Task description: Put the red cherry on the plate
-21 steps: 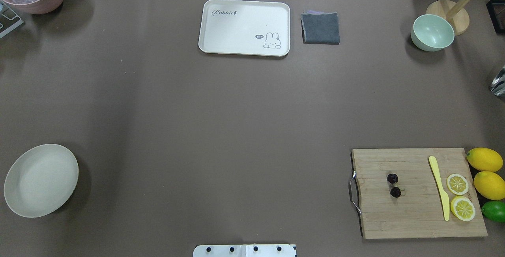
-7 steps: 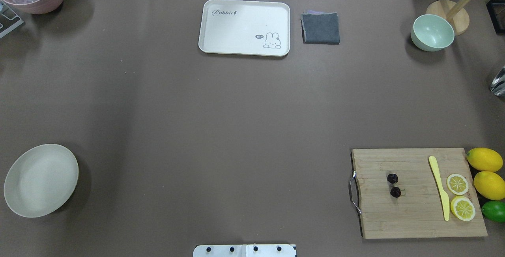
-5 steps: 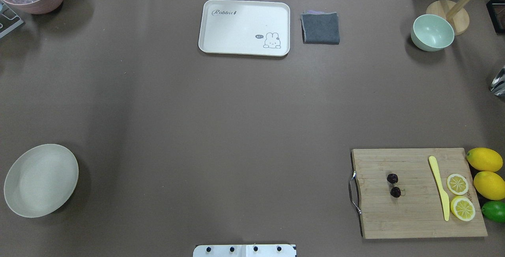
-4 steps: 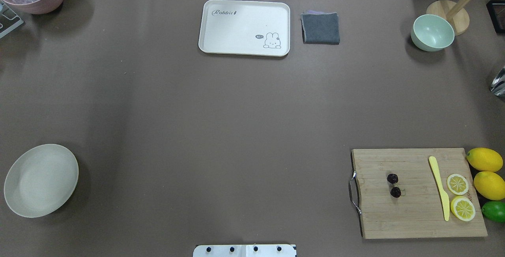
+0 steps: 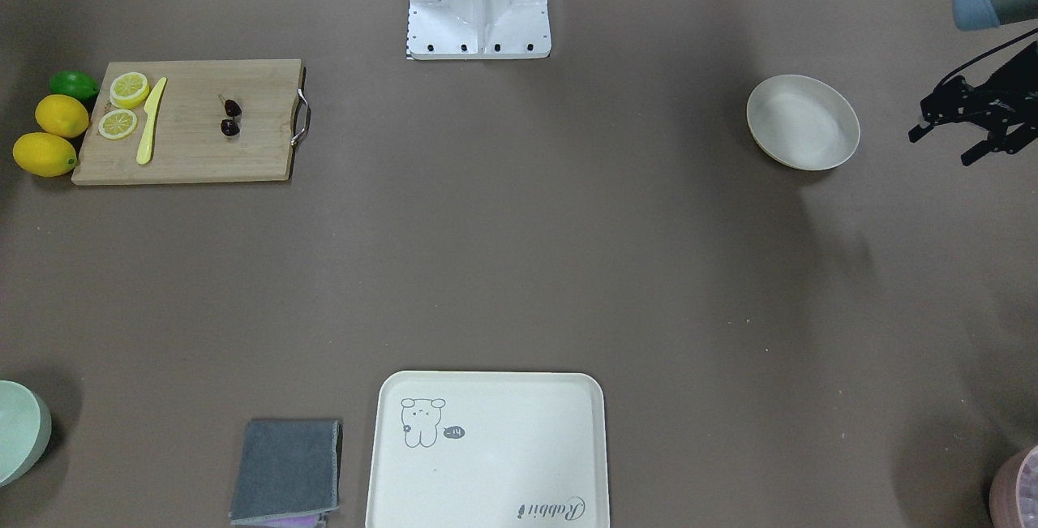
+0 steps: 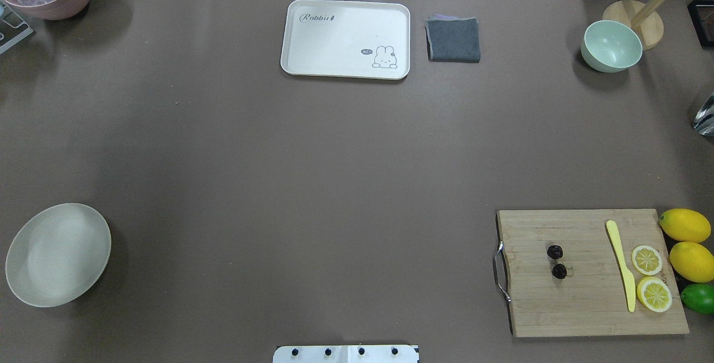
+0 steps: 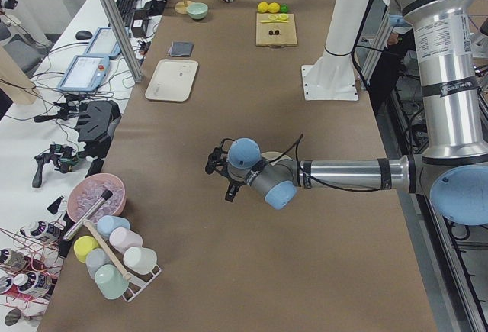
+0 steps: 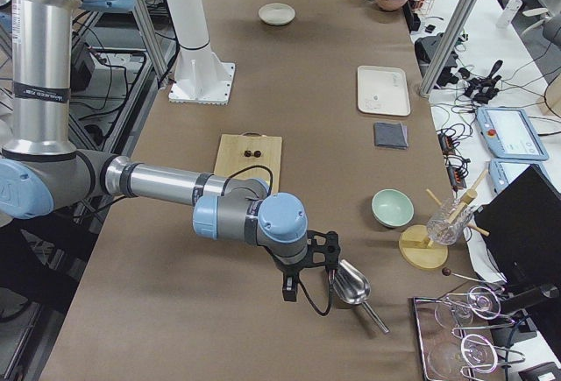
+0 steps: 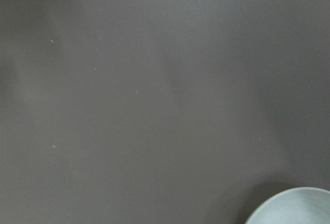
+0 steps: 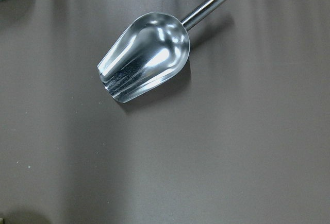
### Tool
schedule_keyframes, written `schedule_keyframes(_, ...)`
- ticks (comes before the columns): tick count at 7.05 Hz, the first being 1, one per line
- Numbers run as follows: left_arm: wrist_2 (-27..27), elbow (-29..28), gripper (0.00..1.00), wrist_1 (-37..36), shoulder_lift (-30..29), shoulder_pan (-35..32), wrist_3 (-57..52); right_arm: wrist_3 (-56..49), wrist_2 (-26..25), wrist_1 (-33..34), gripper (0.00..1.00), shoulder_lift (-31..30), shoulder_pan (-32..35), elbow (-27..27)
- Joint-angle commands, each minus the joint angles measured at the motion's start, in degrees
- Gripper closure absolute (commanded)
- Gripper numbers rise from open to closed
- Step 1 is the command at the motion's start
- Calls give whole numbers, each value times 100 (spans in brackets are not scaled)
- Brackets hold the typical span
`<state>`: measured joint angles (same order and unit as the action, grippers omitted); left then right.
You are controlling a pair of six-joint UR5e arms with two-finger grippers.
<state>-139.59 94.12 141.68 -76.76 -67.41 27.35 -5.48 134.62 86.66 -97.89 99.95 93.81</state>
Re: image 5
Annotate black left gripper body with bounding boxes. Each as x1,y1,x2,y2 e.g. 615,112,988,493
975,41,1037,131

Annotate beige plate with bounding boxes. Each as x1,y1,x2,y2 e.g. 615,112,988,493
745,75,861,172

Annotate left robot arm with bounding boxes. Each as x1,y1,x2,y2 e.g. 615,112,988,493
908,0,1037,166

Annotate cream rabbit tray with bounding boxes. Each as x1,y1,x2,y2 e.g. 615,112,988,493
366,371,611,527

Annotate pink bowl with ice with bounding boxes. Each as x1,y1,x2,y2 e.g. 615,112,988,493
989,445,1037,527

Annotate grey folded cloth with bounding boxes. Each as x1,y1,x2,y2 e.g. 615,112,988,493
229,419,342,527

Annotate bamboo cutting board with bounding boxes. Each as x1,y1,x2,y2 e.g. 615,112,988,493
71,58,309,187

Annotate yellow plastic knife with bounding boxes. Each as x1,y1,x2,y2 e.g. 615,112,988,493
135,76,168,165

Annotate lemon slice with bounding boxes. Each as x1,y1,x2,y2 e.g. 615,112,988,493
97,108,139,140
109,72,152,110

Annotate green lime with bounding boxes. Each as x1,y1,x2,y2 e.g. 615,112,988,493
49,70,100,103

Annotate yellow lemon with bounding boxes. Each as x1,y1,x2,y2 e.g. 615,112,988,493
12,132,79,178
34,93,90,139

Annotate mint green bowl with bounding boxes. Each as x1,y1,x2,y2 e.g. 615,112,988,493
1,380,52,487

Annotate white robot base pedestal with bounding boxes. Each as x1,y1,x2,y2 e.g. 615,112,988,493
405,0,552,60

